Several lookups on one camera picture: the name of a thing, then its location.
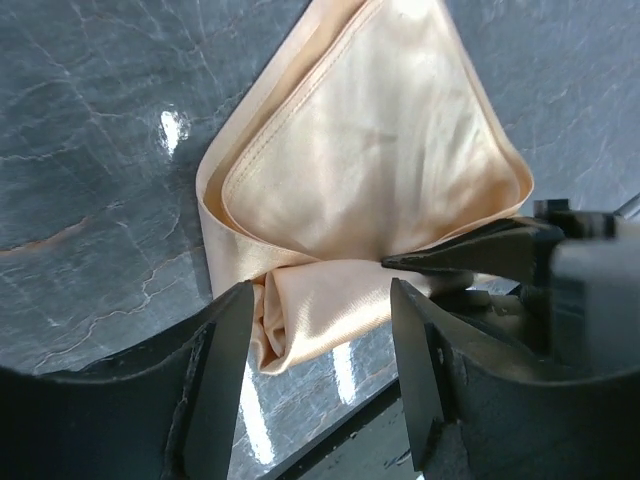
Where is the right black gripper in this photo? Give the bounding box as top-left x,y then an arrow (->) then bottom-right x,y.
381,198 -> 639,373

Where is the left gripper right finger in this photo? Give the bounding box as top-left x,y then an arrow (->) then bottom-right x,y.
391,279 -> 639,479

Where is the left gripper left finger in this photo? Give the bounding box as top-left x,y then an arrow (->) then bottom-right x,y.
1,282 -> 253,479

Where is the peach satin napkin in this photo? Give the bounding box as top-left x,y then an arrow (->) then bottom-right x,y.
196,1 -> 534,375

